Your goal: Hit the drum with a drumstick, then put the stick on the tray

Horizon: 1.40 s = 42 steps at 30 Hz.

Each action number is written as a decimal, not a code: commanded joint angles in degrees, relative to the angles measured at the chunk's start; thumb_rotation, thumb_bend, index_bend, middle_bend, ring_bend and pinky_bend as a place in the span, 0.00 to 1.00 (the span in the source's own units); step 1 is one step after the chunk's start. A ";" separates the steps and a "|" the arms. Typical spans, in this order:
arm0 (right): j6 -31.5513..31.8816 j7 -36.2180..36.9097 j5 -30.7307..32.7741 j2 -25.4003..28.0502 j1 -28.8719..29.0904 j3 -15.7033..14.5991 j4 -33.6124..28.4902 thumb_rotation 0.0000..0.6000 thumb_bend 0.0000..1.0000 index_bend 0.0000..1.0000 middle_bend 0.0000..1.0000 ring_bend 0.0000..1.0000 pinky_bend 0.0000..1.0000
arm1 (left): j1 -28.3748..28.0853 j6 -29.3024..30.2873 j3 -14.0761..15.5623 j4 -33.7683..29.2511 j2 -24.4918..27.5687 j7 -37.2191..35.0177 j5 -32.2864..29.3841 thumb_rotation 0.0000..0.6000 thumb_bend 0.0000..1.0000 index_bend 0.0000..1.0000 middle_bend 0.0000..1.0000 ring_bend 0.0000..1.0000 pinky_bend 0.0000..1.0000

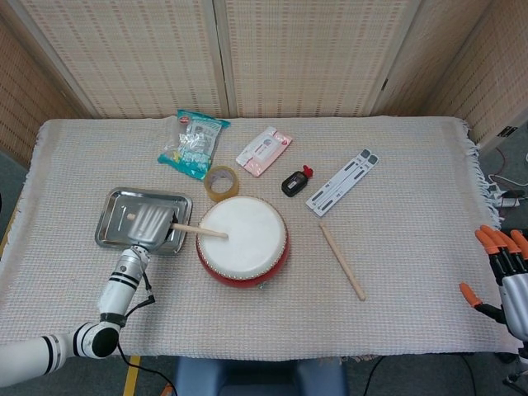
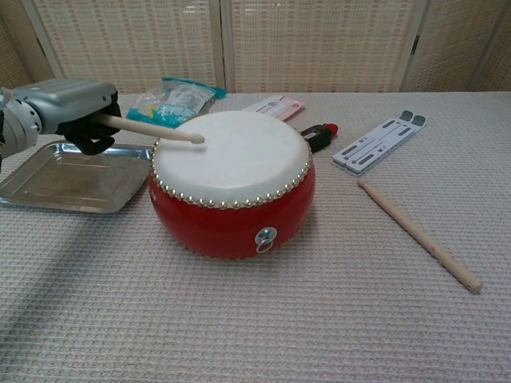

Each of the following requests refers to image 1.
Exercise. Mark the pink white wipes packet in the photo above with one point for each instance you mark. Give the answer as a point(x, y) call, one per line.
point(264, 150)

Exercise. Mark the beige woven tablecloth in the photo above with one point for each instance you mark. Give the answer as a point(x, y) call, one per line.
point(412, 268)

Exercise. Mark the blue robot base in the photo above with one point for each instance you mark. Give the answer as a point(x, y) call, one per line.
point(260, 377)

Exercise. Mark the wooden drumstick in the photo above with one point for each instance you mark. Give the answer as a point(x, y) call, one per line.
point(198, 231)
point(342, 262)

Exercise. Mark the black bottle red cap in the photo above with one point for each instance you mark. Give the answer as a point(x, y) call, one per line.
point(293, 183)

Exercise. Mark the teal snack bag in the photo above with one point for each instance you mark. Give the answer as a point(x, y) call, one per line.
point(194, 144)

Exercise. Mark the clear packing tape roll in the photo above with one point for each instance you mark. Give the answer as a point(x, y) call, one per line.
point(222, 194)

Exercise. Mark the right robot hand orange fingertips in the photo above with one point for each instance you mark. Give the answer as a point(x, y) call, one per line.
point(515, 297)

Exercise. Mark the red drum white skin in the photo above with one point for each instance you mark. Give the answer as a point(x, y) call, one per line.
point(247, 251)

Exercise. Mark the shiny metal tray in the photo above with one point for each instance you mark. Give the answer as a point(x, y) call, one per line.
point(112, 231)

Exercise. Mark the bamboo folding screen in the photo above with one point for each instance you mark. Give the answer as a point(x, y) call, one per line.
point(144, 53)

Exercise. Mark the white folding laptop stand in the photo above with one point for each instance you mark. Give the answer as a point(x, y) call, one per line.
point(342, 183)

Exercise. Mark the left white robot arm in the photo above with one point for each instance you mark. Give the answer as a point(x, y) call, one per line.
point(117, 284)

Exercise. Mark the white power strip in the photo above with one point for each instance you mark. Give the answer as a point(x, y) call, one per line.
point(509, 201)

